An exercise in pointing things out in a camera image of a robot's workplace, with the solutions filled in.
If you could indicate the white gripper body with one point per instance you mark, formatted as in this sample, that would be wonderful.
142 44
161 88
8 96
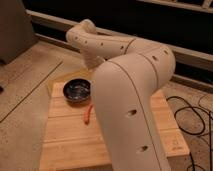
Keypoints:
91 61

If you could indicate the dark blue bowl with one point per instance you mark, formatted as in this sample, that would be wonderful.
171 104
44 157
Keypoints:
77 90

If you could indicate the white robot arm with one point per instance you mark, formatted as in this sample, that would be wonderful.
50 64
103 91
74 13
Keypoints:
127 71

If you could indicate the grey cabinet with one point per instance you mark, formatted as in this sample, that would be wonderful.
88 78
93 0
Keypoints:
16 31

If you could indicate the red chili pepper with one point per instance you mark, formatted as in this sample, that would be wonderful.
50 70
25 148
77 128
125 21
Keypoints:
87 114

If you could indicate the yellow cloth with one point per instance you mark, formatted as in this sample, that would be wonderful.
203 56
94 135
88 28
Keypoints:
71 76

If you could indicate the wooden cutting board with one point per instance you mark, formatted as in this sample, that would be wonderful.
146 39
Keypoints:
70 144

